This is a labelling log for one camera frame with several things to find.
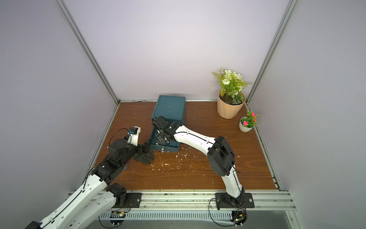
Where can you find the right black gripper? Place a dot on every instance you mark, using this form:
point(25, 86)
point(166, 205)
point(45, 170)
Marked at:
point(161, 137)

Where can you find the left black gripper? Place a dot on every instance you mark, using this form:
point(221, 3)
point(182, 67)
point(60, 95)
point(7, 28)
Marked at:
point(146, 147)

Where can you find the teal drawer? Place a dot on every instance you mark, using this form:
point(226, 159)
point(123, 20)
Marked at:
point(168, 145)

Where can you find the teal three-drawer cabinet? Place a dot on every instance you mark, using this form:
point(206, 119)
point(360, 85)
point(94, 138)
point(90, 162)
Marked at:
point(171, 108)

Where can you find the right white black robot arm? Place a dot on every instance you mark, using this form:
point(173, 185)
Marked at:
point(221, 156)

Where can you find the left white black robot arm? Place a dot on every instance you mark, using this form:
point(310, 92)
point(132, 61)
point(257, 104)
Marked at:
point(97, 193)

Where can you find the left electronics board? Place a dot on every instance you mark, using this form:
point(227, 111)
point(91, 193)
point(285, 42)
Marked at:
point(117, 218)

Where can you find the electronics board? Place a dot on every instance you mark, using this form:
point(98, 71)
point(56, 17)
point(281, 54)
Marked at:
point(117, 218)
point(239, 217)

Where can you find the large white-flower potted plant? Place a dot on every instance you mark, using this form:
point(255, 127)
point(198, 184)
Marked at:
point(231, 98)

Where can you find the small pink-flower potted plant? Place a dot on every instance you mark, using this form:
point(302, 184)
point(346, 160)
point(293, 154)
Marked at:
point(248, 122)

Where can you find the right electronics board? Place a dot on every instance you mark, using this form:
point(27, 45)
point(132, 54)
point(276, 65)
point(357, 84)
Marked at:
point(239, 217)

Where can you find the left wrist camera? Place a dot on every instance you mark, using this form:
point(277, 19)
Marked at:
point(134, 135)

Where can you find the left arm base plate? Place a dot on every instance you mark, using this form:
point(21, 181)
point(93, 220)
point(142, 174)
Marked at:
point(128, 200)

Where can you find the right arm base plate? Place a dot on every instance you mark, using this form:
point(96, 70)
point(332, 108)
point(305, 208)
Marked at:
point(225, 201)

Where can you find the aluminium front rail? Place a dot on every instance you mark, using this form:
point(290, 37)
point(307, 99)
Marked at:
point(200, 200)

